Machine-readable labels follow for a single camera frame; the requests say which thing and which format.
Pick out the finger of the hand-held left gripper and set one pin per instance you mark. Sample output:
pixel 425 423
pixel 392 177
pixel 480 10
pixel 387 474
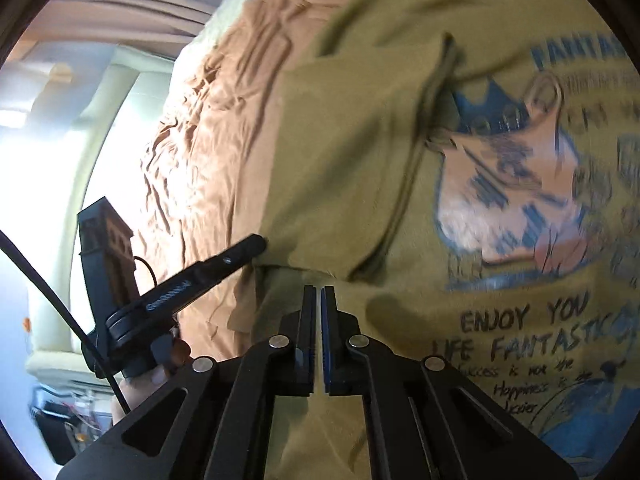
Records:
pixel 210 267

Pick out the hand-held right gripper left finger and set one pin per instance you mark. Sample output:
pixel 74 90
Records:
pixel 311 340

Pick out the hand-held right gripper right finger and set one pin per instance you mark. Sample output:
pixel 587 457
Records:
pixel 327 340

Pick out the olive printed t-shirt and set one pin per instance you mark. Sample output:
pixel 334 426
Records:
pixel 350 160

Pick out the person's left hand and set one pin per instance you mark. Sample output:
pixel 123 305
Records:
pixel 142 392

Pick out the orange-brown blanket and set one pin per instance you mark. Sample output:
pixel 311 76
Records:
pixel 210 135

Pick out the dark flat panel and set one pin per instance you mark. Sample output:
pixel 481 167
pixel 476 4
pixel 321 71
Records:
pixel 60 435

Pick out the pink curtain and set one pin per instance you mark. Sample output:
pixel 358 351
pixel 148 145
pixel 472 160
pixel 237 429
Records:
pixel 125 0

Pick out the cream bed sheet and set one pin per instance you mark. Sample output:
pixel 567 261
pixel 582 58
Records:
pixel 235 5

